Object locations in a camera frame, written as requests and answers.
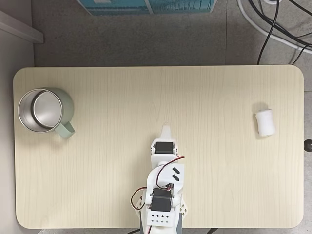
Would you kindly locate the grey shelf board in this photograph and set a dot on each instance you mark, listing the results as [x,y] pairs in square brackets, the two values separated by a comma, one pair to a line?
[22,28]

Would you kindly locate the black round knob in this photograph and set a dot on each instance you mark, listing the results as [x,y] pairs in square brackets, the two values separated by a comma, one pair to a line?
[308,145]

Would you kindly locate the blue printed box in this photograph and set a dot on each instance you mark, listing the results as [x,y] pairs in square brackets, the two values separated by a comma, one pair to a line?
[117,7]
[180,6]

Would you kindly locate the green mug steel interior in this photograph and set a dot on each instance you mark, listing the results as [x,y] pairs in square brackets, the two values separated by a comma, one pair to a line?
[66,104]

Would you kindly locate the white dressing roll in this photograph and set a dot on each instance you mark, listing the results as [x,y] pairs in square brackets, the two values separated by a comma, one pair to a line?
[265,123]

